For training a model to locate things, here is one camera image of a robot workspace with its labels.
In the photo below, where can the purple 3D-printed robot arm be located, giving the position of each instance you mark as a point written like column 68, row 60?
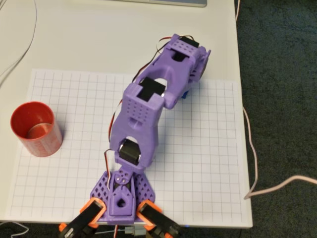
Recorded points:
column 138, row 119

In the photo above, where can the blue toy brick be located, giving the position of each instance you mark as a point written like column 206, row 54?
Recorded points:
column 185, row 95

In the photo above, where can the black and orange clamp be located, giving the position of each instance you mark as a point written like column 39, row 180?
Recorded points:
column 158, row 220
column 84, row 218

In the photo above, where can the white grid paper sheet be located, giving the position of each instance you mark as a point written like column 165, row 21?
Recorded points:
column 198, row 153

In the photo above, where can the red cup with white print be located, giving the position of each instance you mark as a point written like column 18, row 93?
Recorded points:
column 37, row 134

